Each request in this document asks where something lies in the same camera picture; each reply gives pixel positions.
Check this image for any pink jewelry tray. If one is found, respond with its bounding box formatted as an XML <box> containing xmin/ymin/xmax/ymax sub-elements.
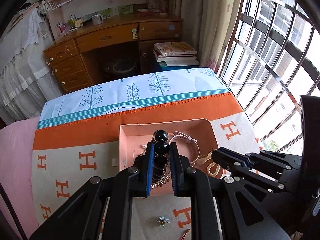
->
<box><xmin>119</xmin><ymin>118</ymin><xmax>227</xmax><ymax>197</ymax></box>

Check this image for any black bead bracelet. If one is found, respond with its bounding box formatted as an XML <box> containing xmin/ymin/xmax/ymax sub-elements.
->
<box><xmin>151</xmin><ymin>129</ymin><xmax>170</xmax><ymax>184</ymax></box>

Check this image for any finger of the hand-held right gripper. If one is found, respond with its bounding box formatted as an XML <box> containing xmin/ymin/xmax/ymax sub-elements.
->
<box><xmin>224</xmin><ymin>163</ymin><xmax>302</xmax><ymax>193</ymax></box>
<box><xmin>211</xmin><ymin>147</ymin><xmax>303</xmax><ymax>171</ymax></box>

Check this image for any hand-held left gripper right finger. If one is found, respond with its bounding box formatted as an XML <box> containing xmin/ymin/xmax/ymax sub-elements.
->
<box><xmin>169</xmin><ymin>142</ymin><xmax>297</xmax><ymax>240</ymax></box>

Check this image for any dark round basin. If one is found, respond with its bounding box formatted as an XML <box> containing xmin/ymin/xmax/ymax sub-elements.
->
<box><xmin>102</xmin><ymin>57</ymin><xmax>138</xmax><ymax>78</ymax></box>

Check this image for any blue flower hair clip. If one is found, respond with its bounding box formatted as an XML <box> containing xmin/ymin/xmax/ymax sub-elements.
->
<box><xmin>156</xmin><ymin>215</ymin><xmax>170</xmax><ymax>227</ymax></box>

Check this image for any yellow cover book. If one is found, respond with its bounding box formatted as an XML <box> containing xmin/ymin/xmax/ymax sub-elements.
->
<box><xmin>153</xmin><ymin>41</ymin><xmax>197</xmax><ymax>57</ymax></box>

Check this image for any orange and white blanket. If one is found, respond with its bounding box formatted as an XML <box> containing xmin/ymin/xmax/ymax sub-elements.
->
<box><xmin>31</xmin><ymin>91</ymin><xmax>278</xmax><ymax>240</ymax></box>

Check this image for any barred window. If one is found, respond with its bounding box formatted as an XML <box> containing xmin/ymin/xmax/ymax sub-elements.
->
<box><xmin>217</xmin><ymin>0</ymin><xmax>320</xmax><ymax>155</ymax></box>

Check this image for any rhinestone chain necklace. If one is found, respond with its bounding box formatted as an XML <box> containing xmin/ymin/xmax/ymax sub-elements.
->
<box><xmin>151</xmin><ymin>175</ymin><xmax>172</xmax><ymax>189</ymax></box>

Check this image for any wooden hutch bookshelf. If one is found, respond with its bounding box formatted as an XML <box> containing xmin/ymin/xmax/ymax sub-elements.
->
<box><xmin>44</xmin><ymin>0</ymin><xmax>170</xmax><ymax>39</ymax></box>

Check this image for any pink bedsheet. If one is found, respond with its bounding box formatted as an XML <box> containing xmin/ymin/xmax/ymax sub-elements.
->
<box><xmin>0</xmin><ymin>116</ymin><xmax>42</xmax><ymax>240</ymax></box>

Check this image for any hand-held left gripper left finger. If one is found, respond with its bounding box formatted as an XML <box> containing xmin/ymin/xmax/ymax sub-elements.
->
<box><xmin>29</xmin><ymin>142</ymin><xmax>155</xmax><ymax>240</ymax></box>

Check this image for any white book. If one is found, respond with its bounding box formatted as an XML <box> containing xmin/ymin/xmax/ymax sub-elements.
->
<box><xmin>155</xmin><ymin>54</ymin><xmax>198</xmax><ymax>62</ymax></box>
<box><xmin>157</xmin><ymin>59</ymin><xmax>200</xmax><ymax>67</ymax></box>

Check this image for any tree print bedsheet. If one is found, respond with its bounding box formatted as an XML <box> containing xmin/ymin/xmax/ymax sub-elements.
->
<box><xmin>39</xmin><ymin>67</ymin><xmax>229</xmax><ymax>130</ymax></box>

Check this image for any white lace covered furniture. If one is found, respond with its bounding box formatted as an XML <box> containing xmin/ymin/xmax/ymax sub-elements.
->
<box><xmin>0</xmin><ymin>5</ymin><xmax>63</xmax><ymax>127</ymax></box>

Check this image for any wooden desk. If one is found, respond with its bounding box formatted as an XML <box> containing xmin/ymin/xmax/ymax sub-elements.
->
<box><xmin>44</xmin><ymin>15</ymin><xmax>184</xmax><ymax>95</ymax></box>

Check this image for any cream pearl necklace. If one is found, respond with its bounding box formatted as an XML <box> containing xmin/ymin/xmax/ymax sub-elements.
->
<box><xmin>191</xmin><ymin>149</ymin><xmax>227</xmax><ymax>178</ymax></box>

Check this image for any white wrist watch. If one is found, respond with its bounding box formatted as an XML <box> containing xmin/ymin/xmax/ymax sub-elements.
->
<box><xmin>169</xmin><ymin>131</ymin><xmax>200</xmax><ymax>165</ymax></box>

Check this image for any patterned cloth bundle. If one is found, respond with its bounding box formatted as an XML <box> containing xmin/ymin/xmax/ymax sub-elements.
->
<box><xmin>37</xmin><ymin>1</ymin><xmax>49</xmax><ymax>17</ymax></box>

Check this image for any beige floral curtain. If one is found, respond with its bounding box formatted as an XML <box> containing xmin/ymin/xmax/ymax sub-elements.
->
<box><xmin>172</xmin><ymin>0</ymin><xmax>247</xmax><ymax>74</ymax></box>

